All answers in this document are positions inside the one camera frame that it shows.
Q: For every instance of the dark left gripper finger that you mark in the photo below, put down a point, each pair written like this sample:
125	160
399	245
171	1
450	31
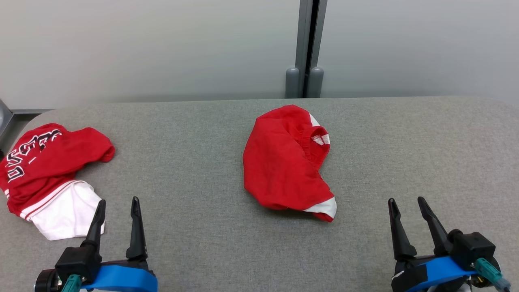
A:
136	235
97	227

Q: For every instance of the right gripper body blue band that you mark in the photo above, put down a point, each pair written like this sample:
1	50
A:
438	269

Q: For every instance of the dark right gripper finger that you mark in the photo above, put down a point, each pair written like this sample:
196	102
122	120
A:
438	231
401	239

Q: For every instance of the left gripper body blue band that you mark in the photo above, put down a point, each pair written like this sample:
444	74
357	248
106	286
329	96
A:
121	280

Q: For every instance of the red jersey white sleeves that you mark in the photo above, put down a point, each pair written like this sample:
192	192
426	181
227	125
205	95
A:
48	170

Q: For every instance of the red shorts white trim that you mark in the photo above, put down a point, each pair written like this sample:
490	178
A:
279	170

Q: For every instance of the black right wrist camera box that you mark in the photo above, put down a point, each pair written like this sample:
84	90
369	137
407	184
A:
472	247

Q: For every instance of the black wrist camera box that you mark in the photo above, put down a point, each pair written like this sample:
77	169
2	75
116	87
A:
472	247
77	261

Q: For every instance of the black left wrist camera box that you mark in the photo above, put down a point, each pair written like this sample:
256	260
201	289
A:
77	261

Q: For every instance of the grey metal frame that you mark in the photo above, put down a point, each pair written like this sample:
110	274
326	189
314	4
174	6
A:
5	117

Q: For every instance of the grey cylindrical post foot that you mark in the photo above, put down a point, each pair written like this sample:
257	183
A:
315	83

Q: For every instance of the grey partition post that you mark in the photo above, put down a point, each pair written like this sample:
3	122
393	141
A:
304	36

